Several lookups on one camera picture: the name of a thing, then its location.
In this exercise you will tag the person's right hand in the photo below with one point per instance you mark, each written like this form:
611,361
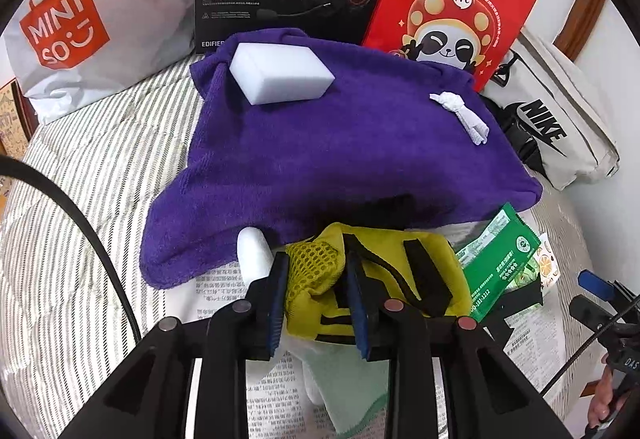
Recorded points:
600,399

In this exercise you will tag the green foil packet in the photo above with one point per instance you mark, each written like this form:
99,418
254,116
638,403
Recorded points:
500,269

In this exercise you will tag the wooden headboard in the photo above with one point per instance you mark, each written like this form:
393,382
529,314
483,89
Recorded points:
592,1

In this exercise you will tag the yellow and black mesh cloth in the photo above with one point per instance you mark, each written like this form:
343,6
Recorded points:
312,269

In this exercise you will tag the white sponge block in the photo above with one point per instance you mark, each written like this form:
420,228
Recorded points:
280,74

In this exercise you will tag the white tote bag black logo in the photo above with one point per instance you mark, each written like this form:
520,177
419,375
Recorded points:
575,89

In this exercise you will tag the black plastic mount piece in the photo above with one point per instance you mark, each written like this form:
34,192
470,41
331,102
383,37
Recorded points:
515,314

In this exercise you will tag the newspaper sheet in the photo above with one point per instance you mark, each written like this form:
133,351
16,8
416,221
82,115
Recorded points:
530,359

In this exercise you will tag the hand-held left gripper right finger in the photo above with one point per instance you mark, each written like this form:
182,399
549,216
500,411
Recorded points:
357,309

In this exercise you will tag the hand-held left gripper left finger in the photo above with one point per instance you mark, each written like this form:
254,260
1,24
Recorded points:
277,304

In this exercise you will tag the striped bed sheet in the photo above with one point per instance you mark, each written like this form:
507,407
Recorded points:
90,159

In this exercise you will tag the mint green cloth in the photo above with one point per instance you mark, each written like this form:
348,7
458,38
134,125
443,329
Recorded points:
360,394

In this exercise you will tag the small white knotted cloth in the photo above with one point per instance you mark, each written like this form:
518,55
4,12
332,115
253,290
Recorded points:
457,106

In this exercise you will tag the small orange print sachet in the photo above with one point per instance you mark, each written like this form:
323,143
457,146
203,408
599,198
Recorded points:
546,264

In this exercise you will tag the brown wooden furniture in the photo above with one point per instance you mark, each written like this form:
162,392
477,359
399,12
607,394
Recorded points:
7,119

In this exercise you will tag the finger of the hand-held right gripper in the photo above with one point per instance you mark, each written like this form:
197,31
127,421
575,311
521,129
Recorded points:
587,311
595,281

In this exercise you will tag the purple towel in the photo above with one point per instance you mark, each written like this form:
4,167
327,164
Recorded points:
325,144

